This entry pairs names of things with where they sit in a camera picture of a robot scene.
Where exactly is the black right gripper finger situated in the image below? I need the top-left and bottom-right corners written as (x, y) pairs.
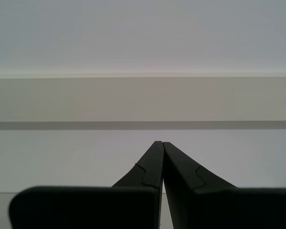
top-left (9, 140), bottom-right (164, 229)
top-left (163, 141), bottom-right (286, 229)

